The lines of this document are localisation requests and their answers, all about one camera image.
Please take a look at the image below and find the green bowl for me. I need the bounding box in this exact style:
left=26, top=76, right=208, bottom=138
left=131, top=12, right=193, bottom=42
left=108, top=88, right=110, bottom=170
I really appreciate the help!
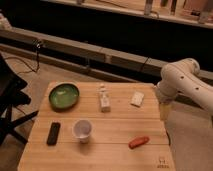
left=49, top=83, right=80, bottom=110

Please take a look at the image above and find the black remote control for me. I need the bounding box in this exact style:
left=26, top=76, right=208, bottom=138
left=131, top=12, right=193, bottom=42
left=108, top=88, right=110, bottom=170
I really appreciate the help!
left=47, top=122, right=61, bottom=145

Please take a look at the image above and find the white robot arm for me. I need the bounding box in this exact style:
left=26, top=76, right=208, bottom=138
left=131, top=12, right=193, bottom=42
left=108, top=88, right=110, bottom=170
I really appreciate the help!
left=155, top=58, right=213, bottom=117

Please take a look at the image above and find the black cable on floor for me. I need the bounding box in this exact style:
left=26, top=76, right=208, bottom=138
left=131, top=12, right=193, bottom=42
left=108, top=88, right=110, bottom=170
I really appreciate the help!
left=3, top=39, right=44, bottom=75

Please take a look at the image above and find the white sponge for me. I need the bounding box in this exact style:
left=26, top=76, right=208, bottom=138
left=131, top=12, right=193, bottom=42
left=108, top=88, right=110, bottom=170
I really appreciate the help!
left=130, top=92, right=144, bottom=107

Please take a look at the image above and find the white bottle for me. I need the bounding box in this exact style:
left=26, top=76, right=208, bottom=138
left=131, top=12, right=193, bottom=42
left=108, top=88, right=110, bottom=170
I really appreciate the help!
left=99, top=84, right=111, bottom=112

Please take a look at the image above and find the orange carrot toy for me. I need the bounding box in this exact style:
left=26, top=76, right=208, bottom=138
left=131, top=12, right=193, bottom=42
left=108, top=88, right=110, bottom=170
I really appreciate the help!
left=128, top=136, right=149, bottom=149

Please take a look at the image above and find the black office chair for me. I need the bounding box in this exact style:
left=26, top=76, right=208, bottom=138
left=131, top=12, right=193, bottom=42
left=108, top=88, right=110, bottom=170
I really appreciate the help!
left=0, top=54, right=38, bottom=145

